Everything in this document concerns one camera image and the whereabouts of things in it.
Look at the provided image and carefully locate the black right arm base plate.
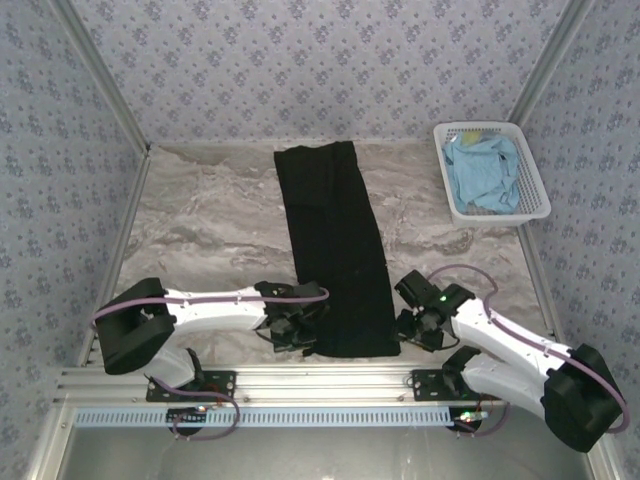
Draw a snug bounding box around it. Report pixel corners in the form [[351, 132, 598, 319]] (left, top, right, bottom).
[[410, 368, 481, 402]]

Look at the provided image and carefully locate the aluminium corner post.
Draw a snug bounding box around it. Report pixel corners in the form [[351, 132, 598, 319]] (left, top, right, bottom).
[[52, 0, 154, 156], [509, 0, 599, 126]]

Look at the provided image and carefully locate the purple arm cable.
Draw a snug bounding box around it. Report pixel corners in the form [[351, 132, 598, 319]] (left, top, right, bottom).
[[91, 287, 332, 442], [428, 264, 629, 436]]

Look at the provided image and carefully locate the small circuit board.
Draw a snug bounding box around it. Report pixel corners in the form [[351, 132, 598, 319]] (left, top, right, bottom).
[[167, 407, 209, 426], [452, 409, 489, 431]]

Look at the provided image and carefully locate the grey metal panel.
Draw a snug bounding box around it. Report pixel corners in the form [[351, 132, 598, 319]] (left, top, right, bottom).
[[29, 404, 616, 480]]

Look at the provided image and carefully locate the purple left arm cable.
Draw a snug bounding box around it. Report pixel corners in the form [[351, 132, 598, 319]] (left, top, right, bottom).
[[91, 287, 332, 442]]

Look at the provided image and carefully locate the light blue t-shirt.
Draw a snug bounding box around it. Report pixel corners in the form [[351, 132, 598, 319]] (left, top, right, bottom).
[[443, 137, 521, 214]]

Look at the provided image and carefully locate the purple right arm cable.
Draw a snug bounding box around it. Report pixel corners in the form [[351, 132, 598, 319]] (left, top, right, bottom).
[[428, 264, 629, 436]]

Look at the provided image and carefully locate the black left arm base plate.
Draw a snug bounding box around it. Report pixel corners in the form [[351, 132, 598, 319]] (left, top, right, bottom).
[[145, 369, 237, 402]]

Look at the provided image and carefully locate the aluminium frame rail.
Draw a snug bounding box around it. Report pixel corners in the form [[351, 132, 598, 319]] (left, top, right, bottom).
[[54, 364, 551, 404]]

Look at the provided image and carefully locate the white plastic mesh basket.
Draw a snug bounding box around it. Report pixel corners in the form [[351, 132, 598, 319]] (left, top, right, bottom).
[[432, 121, 552, 227]]

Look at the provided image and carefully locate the slotted cable duct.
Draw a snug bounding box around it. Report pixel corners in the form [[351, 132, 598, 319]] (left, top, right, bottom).
[[74, 405, 464, 429]]

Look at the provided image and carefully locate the black t-shirt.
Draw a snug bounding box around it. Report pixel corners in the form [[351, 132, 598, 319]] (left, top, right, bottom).
[[272, 140, 402, 359]]

